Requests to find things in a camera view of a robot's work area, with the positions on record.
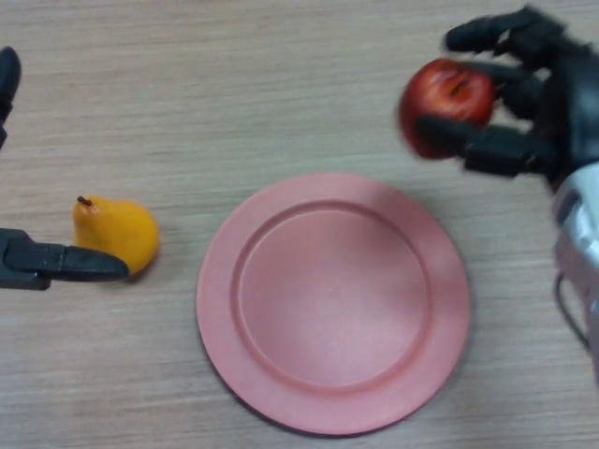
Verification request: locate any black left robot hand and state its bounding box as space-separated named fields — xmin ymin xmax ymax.
xmin=0 ymin=46 xmax=130 ymax=291

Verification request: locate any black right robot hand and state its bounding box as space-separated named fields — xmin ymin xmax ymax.
xmin=444 ymin=5 xmax=599 ymax=193

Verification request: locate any red apple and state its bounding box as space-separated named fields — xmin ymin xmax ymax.
xmin=399 ymin=58 xmax=497 ymax=161

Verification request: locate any pink round plate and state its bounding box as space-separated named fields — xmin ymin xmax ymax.
xmin=196 ymin=171 xmax=471 ymax=437

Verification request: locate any yellow pear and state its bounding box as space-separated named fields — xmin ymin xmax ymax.
xmin=71 ymin=195 xmax=161 ymax=276

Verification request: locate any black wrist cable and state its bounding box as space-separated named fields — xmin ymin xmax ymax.
xmin=554 ymin=274 xmax=593 ymax=352

